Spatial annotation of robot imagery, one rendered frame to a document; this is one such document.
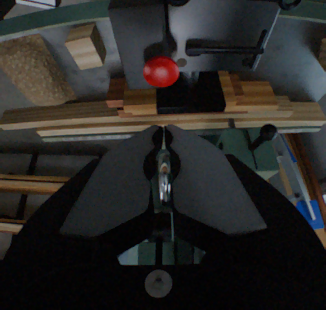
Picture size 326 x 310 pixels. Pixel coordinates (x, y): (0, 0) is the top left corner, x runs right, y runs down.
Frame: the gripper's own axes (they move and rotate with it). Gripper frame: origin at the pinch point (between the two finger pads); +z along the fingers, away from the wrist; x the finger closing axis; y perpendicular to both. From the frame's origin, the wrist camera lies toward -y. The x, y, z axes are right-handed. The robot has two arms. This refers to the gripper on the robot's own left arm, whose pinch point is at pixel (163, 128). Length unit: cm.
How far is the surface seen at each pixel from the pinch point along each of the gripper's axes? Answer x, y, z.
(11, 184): -182, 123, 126
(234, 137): 9.7, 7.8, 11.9
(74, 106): -17.8, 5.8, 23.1
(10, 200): -220, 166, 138
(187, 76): 3.1, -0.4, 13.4
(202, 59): 3.7, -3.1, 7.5
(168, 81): 0.5, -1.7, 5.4
